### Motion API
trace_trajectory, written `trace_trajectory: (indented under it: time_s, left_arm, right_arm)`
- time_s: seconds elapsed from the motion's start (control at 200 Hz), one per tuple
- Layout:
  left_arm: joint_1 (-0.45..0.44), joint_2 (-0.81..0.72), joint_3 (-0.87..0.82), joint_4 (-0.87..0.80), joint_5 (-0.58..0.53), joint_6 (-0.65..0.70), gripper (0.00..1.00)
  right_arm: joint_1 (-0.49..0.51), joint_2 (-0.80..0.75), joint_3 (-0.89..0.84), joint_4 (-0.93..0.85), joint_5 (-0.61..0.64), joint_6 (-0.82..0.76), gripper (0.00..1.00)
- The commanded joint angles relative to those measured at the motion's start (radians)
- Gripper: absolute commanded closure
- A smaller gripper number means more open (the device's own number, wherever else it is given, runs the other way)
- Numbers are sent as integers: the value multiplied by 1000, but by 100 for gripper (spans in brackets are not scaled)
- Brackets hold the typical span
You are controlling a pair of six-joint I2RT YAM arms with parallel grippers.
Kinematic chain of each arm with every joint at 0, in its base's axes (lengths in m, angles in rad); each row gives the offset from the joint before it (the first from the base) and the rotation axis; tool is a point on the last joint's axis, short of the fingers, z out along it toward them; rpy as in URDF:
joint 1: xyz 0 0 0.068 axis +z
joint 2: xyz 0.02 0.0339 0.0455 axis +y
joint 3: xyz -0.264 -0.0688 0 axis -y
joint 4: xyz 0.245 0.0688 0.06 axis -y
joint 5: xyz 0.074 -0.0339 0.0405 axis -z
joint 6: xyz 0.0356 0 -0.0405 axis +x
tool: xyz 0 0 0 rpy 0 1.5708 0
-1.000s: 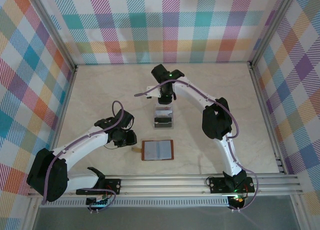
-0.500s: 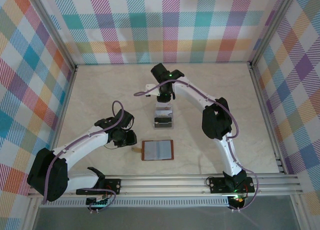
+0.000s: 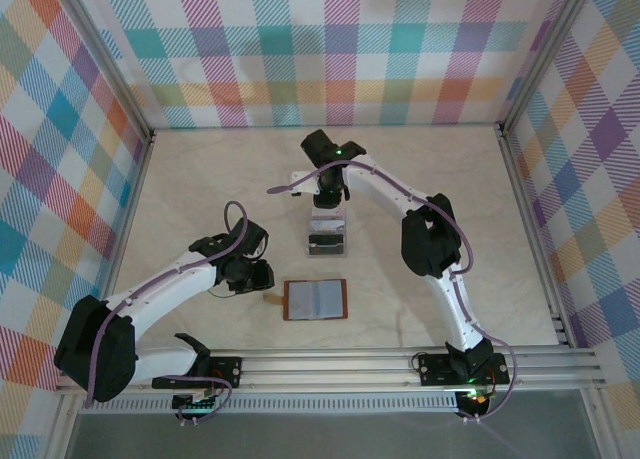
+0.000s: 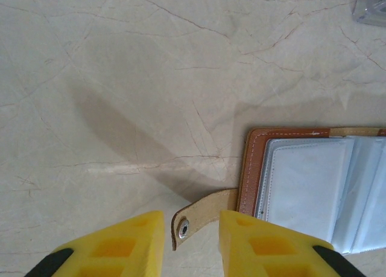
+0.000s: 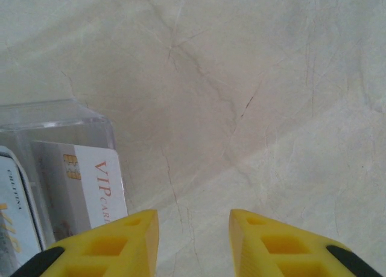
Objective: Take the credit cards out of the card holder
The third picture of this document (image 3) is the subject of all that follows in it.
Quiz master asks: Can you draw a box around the aluminium frame post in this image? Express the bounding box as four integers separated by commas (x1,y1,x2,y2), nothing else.
52,0,157,143
497,0,596,140

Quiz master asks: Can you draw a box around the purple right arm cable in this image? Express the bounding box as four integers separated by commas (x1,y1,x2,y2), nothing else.
267,159,520,425

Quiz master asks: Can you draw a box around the white credit card blue print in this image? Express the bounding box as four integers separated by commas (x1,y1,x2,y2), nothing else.
309,218,346,235

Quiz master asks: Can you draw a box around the aluminium table side rail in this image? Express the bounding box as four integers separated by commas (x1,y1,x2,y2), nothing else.
84,128,157,355
496,122,576,348

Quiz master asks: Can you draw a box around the clear acrylic card stand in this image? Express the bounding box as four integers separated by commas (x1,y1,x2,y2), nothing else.
304,206,348,260

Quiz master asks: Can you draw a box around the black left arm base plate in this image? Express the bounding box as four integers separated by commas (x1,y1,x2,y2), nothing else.
151,356,245,391

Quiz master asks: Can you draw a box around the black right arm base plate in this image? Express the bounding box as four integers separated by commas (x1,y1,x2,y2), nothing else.
416,352,511,388

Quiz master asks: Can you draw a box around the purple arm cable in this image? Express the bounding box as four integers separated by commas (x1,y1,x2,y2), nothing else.
83,200,250,427
267,159,520,425

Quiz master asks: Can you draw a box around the slotted grey cable duct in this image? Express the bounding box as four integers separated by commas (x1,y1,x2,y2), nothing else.
78,395,461,416

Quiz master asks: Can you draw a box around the aluminium mounting rail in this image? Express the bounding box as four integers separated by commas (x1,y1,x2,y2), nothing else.
53,345,605,396

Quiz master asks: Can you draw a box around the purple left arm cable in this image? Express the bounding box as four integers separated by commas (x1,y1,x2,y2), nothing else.
83,200,250,427

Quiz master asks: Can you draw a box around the brown leather card holder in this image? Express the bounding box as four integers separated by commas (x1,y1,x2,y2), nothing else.
262,277,348,323

